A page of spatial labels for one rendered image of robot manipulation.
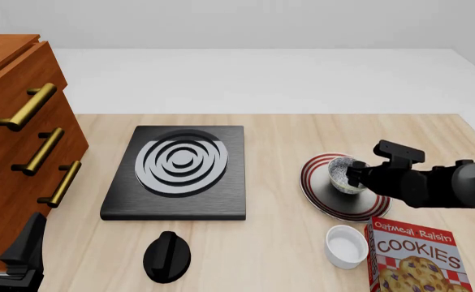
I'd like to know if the flat black stove plate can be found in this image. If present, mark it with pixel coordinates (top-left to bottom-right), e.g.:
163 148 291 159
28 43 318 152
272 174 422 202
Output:
99 124 248 222

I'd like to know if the oatmeal raisin cookies box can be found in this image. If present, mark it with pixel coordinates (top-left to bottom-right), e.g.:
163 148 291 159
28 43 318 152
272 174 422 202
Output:
364 216 475 292

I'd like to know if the brass bar handle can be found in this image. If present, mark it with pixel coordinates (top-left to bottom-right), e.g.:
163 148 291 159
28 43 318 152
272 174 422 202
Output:
11 127 66 178
37 160 83 209
0 82 58 133

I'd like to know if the wooden cabinet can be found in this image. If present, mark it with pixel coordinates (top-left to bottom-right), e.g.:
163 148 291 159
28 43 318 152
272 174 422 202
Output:
0 33 90 273

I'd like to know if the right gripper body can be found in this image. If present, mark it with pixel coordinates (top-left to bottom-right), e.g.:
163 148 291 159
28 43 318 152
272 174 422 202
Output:
360 163 405 197

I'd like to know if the round black stove knob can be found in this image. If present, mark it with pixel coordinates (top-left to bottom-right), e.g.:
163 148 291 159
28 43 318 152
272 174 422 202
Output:
142 230 192 285

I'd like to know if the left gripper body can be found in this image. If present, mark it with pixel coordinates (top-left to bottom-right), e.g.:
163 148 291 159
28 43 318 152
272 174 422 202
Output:
0 263 45 292

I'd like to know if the white ramekin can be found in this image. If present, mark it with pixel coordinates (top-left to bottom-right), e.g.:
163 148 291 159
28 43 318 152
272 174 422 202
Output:
324 224 370 270

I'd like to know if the plate with red rings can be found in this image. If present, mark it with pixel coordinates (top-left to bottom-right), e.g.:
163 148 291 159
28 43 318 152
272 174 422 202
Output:
299 152 394 224

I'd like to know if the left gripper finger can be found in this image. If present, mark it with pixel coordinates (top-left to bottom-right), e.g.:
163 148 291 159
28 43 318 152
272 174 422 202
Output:
0 212 47 269

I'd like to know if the black speckled bowl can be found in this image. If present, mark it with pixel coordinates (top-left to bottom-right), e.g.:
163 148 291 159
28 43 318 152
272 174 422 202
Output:
326 156 369 196

